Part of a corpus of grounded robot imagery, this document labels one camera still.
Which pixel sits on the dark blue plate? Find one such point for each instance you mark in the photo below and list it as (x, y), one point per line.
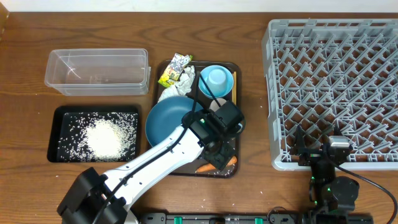
(165, 116)

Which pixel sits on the light blue bowl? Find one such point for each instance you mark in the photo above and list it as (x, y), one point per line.
(204, 74)

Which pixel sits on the green foil snack wrapper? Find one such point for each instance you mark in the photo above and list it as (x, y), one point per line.
(174, 69)

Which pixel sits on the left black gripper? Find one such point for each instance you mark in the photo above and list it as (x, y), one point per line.
(221, 163)

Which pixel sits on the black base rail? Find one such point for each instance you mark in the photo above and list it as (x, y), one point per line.
(272, 218)

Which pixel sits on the pile of white rice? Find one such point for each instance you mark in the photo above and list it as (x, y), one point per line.
(97, 137)

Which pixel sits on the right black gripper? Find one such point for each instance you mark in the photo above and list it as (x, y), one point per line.
(311, 155)

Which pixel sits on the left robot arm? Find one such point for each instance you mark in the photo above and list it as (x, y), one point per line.
(108, 198)

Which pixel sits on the clear plastic bin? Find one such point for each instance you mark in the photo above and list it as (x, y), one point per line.
(98, 72)

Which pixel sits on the black plastic tray bin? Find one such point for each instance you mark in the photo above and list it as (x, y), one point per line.
(53, 133)

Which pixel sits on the wooden chopstick left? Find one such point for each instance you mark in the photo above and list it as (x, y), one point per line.
(233, 91)

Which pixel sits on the white tissue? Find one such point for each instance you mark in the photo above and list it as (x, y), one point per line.
(182, 87)

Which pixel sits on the orange carrot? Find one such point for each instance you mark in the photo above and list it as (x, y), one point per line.
(209, 167)

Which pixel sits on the white cup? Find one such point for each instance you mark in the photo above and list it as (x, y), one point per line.
(216, 104)

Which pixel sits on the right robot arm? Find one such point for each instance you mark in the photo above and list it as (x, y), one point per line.
(334, 197)

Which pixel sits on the grey dishwasher rack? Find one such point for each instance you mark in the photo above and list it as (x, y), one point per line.
(324, 74)

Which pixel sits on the wooden chopstick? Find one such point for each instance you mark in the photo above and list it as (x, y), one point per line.
(233, 91)
(236, 88)

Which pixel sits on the brown serving tray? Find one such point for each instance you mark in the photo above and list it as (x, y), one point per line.
(203, 102)

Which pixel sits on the wooden chopstick right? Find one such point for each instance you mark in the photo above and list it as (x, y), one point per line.
(236, 88)

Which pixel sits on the light blue cup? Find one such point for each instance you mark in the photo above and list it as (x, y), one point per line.
(217, 81)

